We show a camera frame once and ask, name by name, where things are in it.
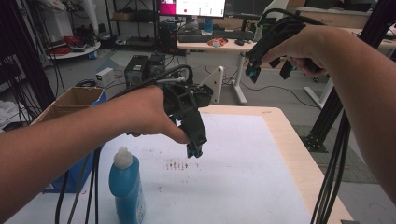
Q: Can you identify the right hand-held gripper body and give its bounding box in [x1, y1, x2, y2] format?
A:
[245, 16, 325, 75]

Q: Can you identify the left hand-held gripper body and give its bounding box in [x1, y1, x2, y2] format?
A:
[162, 82, 215, 147]

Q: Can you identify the person's right hand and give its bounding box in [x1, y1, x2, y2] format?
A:
[261, 24, 332, 77]

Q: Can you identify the person's left hand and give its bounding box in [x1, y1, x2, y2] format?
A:
[123, 85, 191, 145]

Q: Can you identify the white office desk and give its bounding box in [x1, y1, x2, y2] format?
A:
[176, 27, 396, 110]

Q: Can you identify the dark computer monitor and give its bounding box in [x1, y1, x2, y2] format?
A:
[224, 0, 276, 21]

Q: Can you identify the orange and white object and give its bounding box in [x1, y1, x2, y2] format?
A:
[206, 36, 229, 49]

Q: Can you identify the small black computer box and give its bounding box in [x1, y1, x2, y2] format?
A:
[148, 53, 166, 79]

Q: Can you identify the large black computer box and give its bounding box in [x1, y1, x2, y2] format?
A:
[123, 54, 150, 89]

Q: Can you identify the blue cup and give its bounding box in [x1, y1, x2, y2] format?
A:
[203, 16, 215, 34]

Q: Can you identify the blue bottle with white cap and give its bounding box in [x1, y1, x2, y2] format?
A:
[108, 146, 147, 224]

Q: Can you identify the light wooden table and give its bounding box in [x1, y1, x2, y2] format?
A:
[199, 105, 355, 224]

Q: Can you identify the lit computer monitor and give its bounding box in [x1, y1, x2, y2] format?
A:
[158, 0, 227, 19]

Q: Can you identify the small white device box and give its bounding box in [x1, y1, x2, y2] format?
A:
[94, 66, 116, 89]

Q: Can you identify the black metal shelf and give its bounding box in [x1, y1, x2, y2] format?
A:
[104, 0, 161, 50]

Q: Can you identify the open cardboard box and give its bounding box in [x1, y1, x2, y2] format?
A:
[30, 86, 107, 194]

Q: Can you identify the round white table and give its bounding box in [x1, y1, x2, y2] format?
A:
[46, 40, 103, 61]

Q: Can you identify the black equipment rack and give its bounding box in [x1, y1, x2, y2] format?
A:
[0, 0, 57, 124]

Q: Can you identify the white cloth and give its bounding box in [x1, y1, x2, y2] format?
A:
[0, 99, 21, 129]

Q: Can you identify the black floor cable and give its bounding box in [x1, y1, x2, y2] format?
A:
[247, 81, 320, 109]

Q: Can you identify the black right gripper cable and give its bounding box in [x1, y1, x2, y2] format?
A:
[261, 7, 326, 27]

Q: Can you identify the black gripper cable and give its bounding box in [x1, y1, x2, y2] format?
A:
[261, 7, 326, 27]
[106, 63, 194, 101]

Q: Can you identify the white bracket plate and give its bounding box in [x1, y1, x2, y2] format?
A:
[200, 65, 225, 105]

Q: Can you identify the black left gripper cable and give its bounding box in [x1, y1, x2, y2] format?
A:
[106, 63, 194, 101]

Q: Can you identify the black metal frame post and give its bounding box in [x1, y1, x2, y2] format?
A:
[299, 0, 396, 154]

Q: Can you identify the black hanging cable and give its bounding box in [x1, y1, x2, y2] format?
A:
[54, 169, 71, 224]
[84, 146, 104, 224]

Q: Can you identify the black cable coil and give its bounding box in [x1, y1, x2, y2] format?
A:
[75, 78, 97, 89]

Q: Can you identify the bundle of black cables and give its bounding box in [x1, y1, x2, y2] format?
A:
[310, 109, 352, 224]

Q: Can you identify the grey hanging cable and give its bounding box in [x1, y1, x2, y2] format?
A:
[66, 152, 92, 224]

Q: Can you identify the red cable coil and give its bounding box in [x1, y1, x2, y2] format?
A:
[47, 35, 84, 57]

